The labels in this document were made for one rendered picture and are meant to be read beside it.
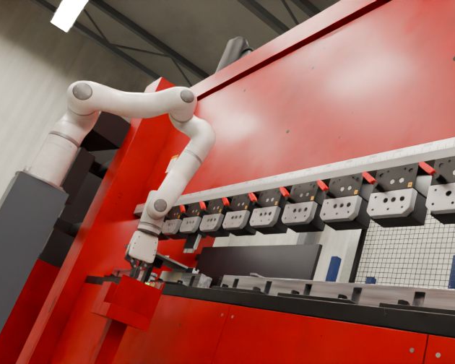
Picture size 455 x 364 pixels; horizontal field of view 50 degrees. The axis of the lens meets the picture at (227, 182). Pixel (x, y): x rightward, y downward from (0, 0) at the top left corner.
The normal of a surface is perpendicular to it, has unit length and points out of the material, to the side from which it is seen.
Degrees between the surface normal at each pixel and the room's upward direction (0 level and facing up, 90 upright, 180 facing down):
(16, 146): 90
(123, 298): 90
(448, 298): 90
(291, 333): 90
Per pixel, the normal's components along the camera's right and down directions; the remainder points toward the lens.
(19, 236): 0.54, -0.14
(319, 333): -0.77, -0.46
